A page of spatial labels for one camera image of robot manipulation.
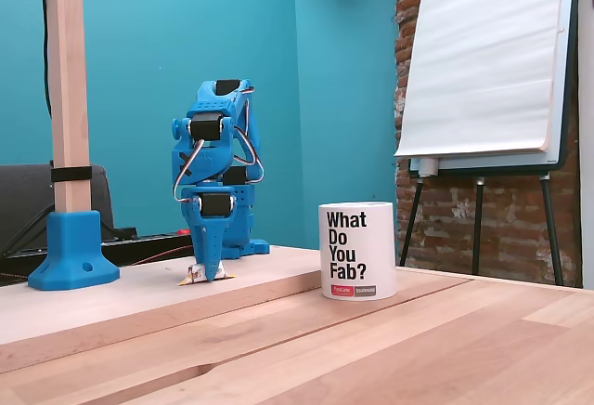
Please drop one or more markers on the white yellow sweet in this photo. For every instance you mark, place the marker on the white yellow sweet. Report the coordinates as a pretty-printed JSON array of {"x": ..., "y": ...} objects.
[{"x": 196, "y": 275}]

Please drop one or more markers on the white printed mug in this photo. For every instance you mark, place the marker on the white printed mug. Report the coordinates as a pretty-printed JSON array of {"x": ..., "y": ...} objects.
[{"x": 357, "y": 252}]

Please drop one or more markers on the black power strip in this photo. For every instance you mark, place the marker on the black power strip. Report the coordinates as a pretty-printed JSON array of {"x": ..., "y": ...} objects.
[{"x": 148, "y": 242}]

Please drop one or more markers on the black chair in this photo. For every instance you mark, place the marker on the black chair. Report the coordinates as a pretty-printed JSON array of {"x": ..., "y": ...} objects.
[{"x": 23, "y": 191}]

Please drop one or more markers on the white paper pad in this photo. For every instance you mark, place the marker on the white paper pad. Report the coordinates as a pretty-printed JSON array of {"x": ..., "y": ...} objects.
[{"x": 482, "y": 52}]

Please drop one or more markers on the flip chart easel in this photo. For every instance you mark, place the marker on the flip chart easel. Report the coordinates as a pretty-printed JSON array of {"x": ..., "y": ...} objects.
[{"x": 564, "y": 145}]

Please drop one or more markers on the blue post base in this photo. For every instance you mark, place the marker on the blue post base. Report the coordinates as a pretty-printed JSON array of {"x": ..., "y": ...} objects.
[{"x": 74, "y": 252}]

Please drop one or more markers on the wooden post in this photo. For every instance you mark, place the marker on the wooden post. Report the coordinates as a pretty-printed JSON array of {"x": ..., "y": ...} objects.
[{"x": 69, "y": 75}]

